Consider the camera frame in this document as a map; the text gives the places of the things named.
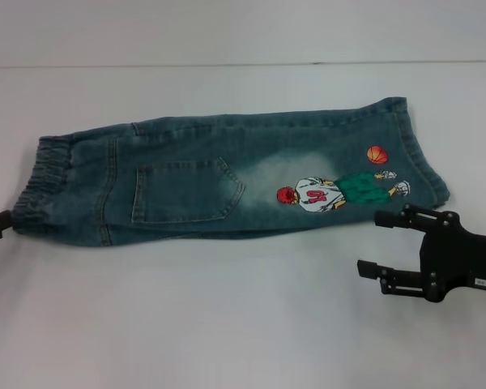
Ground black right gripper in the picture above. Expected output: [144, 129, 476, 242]
[356, 203, 486, 305]

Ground blue denim shorts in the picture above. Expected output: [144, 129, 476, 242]
[6, 96, 453, 246]

